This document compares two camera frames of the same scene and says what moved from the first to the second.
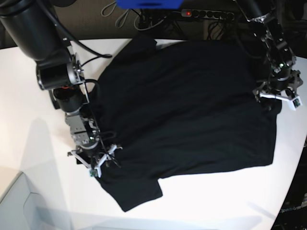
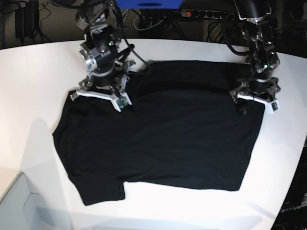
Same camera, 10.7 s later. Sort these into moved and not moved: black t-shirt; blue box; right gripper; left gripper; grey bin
Moved: right gripper; black t-shirt; left gripper
Not moved: grey bin; blue box
